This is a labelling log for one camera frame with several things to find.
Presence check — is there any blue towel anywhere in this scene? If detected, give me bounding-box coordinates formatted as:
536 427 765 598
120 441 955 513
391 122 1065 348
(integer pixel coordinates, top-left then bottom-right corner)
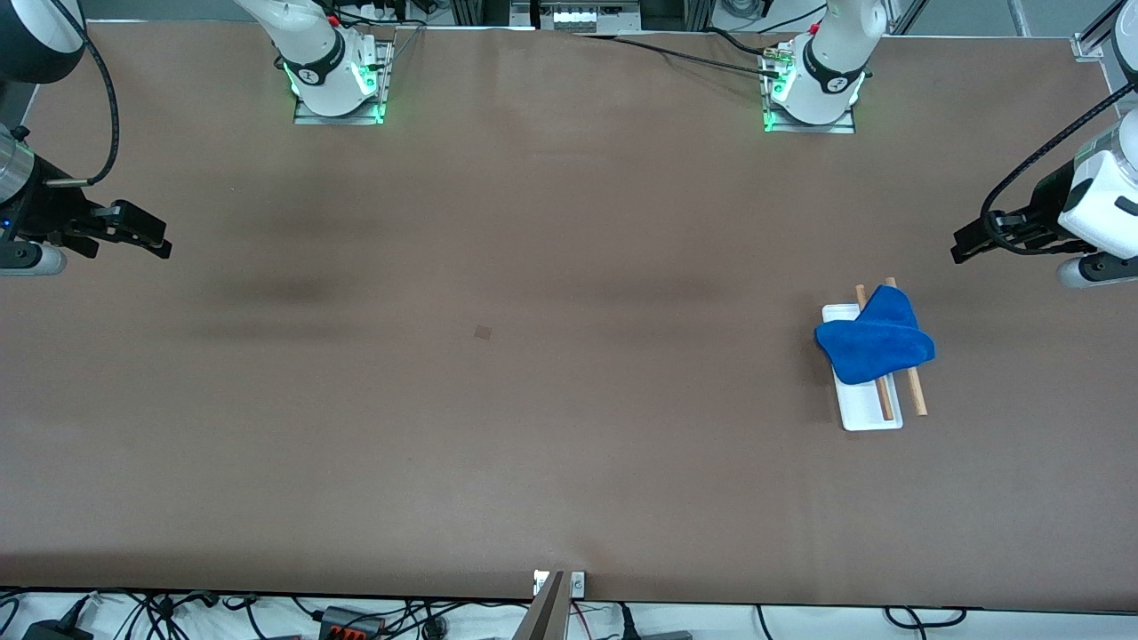
815 284 936 386

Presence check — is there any white rack with wooden rods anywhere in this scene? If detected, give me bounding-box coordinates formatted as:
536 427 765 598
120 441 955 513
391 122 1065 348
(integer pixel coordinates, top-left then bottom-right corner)
822 277 929 432

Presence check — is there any black power adapter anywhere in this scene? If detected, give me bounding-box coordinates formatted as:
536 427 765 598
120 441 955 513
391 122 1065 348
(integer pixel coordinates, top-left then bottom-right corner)
22 618 90 640

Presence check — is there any black box with orange connectors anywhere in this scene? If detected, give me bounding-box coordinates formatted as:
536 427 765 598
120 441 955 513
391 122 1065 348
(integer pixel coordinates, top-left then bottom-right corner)
320 606 385 640

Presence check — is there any white power strip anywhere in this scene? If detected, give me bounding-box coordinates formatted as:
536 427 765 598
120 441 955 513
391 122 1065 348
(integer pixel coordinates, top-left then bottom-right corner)
533 0 623 33

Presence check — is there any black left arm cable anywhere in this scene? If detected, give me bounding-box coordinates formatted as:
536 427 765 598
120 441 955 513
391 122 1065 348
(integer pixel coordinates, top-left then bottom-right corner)
981 80 1138 254

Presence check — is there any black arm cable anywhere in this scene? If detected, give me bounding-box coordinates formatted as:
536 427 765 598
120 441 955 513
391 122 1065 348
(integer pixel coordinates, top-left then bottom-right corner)
44 0 121 188
981 80 1138 254

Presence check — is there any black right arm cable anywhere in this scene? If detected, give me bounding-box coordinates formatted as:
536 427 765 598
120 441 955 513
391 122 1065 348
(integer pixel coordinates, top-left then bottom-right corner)
44 0 121 188

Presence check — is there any aluminium table corner bracket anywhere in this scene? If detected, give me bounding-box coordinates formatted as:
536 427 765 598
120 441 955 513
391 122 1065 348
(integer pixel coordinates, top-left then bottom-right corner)
1071 0 1126 61

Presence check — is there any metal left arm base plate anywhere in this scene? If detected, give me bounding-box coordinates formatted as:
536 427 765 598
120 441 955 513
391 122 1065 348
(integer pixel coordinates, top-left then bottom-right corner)
763 44 859 134

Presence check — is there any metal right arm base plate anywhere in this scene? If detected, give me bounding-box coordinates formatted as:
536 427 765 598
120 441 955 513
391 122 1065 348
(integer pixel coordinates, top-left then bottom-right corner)
293 40 394 125

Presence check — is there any short thick black table cable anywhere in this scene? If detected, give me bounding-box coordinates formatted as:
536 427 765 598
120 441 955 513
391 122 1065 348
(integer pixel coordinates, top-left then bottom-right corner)
707 27 783 59

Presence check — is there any long thin black table cable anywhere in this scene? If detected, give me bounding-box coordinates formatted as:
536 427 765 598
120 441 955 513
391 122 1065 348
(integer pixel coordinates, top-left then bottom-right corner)
573 34 783 79

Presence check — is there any black looped floor cable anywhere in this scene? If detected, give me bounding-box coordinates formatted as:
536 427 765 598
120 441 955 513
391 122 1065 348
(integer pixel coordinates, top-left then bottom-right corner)
885 607 967 631

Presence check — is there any brown slanted post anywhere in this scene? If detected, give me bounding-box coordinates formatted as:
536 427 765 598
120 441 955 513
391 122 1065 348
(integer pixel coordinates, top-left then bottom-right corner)
514 573 570 640

